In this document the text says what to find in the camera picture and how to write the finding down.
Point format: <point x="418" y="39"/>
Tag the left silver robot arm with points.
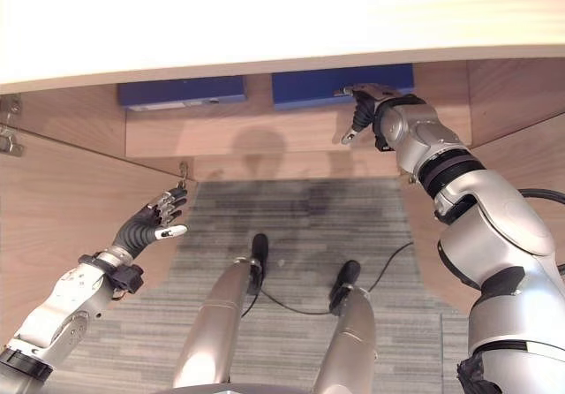
<point x="62" y="305"/>

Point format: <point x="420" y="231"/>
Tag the metal door hinge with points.
<point x="183" y="172"/>
<point x="10" y="124"/>

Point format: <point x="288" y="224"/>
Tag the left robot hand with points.
<point x="140" y="230"/>

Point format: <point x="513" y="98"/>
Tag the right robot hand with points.
<point x="363" y="104"/>

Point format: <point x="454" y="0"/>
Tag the silver right robot leg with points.
<point x="346" y="328"/>

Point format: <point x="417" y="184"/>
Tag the wooden office cabinet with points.
<point x="282" y="80"/>

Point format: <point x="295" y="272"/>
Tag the blue folder with label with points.
<point x="181" y="93"/>

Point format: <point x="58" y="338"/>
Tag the silver robot leg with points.
<point x="220" y="319"/>
<point x="346" y="328"/>

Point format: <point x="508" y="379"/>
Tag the silver left robot leg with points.
<point x="220" y="319"/>

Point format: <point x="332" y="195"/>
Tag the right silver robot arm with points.
<point x="481" y="235"/>

